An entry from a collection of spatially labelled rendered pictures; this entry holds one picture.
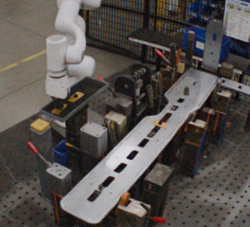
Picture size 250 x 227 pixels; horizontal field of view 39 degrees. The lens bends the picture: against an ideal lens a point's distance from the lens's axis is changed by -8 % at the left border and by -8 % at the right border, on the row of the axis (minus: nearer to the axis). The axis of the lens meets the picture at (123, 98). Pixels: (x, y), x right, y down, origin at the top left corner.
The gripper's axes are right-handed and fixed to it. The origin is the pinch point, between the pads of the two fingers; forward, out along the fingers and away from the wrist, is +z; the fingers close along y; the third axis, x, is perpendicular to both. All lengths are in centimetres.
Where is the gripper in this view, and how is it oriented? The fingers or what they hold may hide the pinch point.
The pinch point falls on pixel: (58, 104)
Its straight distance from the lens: 166.9
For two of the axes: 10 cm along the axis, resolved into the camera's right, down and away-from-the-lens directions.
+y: 9.3, 2.3, -2.9
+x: 3.6, -4.9, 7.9
